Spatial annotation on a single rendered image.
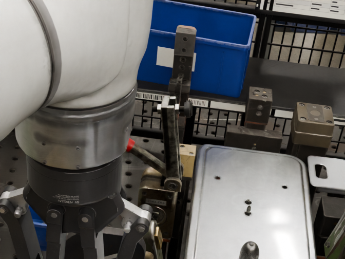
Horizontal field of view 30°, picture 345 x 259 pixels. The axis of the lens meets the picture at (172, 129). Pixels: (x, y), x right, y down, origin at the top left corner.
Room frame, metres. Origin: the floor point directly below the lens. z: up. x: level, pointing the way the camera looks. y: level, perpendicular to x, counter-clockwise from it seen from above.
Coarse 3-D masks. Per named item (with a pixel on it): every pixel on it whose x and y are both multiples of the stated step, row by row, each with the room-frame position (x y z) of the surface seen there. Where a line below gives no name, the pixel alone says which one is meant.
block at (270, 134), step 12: (228, 132) 1.13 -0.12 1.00; (240, 132) 1.13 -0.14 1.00; (252, 132) 1.13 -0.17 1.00; (264, 132) 1.14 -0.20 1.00; (276, 132) 1.14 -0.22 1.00; (228, 144) 1.13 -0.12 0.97; (240, 144) 1.12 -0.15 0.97; (252, 144) 1.12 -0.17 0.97; (264, 144) 1.12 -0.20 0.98; (276, 144) 1.12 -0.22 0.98
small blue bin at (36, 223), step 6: (30, 210) 1.11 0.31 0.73; (36, 216) 1.11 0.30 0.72; (36, 222) 1.10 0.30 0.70; (42, 222) 1.10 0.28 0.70; (36, 228) 1.01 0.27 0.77; (42, 228) 1.01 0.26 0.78; (36, 234) 1.01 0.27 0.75; (42, 234) 1.01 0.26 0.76; (42, 240) 1.01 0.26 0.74; (42, 246) 1.01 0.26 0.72
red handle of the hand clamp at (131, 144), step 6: (132, 144) 0.88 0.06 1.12; (126, 150) 0.88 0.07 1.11; (132, 150) 0.88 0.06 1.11; (138, 150) 0.88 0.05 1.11; (144, 150) 0.89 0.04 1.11; (138, 156) 0.88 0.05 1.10; (144, 156) 0.88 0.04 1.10; (150, 156) 0.88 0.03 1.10; (150, 162) 0.88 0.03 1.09; (156, 162) 0.88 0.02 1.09; (162, 162) 0.89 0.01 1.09; (156, 168) 0.88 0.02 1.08; (162, 168) 0.88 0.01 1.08; (162, 174) 0.88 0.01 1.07
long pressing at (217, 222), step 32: (224, 160) 1.02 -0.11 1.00; (256, 160) 1.04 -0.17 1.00; (288, 160) 1.05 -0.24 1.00; (192, 192) 0.92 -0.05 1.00; (224, 192) 0.93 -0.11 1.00; (256, 192) 0.94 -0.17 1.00; (288, 192) 0.95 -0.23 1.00; (192, 224) 0.83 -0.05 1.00; (224, 224) 0.84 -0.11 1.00; (256, 224) 0.85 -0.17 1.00; (288, 224) 0.86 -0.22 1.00; (192, 256) 0.75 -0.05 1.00; (224, 256) 0.76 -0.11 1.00; (288, 256) 0.78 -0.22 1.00
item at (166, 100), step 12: (168, 96) 0.90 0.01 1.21; (156, 108) 0.88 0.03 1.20; (168, 108) 0.86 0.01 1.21; (180, 108) 0.88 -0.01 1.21; (192, 108) 0.89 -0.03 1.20; (168, 120) 0.86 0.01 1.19; (168, 132) 0.86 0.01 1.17; (168, 144) 0.86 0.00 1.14; (168, 156) 0.86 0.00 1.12; (168, 168) 0.86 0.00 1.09; (180, 168) 0.89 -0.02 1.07
